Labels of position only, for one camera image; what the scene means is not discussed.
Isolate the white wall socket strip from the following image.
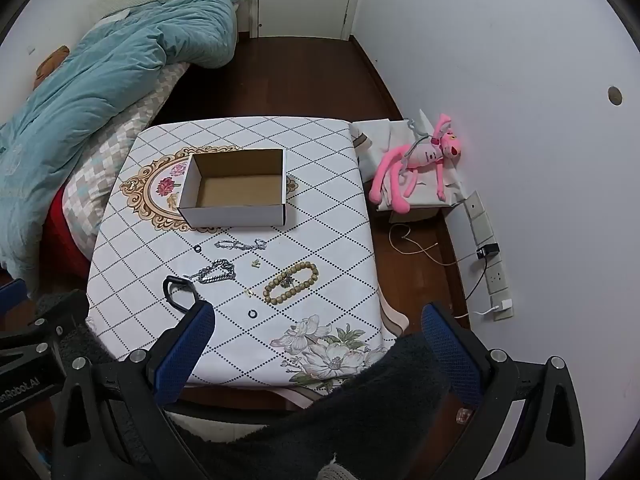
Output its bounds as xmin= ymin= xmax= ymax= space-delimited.
xmin=462 ymin=190 xmax=515 ymax=321

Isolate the white diamond pattern tablecloth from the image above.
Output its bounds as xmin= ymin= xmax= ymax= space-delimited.
xmin=85 ymin=116 xmax=401 ymax=396

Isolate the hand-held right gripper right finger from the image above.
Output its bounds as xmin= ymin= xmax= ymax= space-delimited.
xmin=421 ymin=302 xmax=587 ymax=480

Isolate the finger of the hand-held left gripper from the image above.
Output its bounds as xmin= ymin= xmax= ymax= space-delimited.
xmin=0 ymin=278 xmax=29 ymax=318
xmin=0 ymin=292 xmax=91 ymax=356

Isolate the pink plush toy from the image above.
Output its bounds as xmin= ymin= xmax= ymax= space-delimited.
xmin=369 ymin=114 xmax=463 ymax=213

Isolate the cardboard box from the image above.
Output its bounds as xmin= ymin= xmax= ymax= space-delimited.
xmin=178 ymin=149 xmax=287 ymax=229

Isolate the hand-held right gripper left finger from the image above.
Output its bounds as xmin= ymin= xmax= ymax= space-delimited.
xmin=52 ymin=302 xmax=217 ymax=480

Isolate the red cloth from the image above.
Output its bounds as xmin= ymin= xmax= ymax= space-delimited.
xmin=42 ymin=187 xmax=93 ymax=281

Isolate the thin silver chain necklace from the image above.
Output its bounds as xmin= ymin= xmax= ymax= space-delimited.
xmin=215 ymin=239 xmax=267 ymax=253

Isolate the thick silver chain bracelet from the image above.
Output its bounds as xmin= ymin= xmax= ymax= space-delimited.
xmin=182 ymin=258 xmax=237 ymax=286

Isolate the black fitness band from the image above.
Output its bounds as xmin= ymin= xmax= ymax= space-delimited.
xmin=163 ymin=276 xmax=199 ymax=315

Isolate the brown plush toy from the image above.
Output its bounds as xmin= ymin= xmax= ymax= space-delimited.
xmin=34 ymin=46 xmax=70 ymax=88

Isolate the white charging cable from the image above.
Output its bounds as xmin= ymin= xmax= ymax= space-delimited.
xmin=390 ymin=222 xmax=496 ymax=318

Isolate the wooden bead bracelet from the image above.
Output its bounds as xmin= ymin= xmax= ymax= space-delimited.
xmin=263 ymin=261 xmax=319 ymax=306

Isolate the light blue quilt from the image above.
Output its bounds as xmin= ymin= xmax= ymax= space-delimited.
xmin=0 ymin=0 xmax=240 ymax=271

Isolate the white cloth bag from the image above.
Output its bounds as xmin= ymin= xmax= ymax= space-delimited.
xmin=350 ymin=110 xmax=473 ymax=211

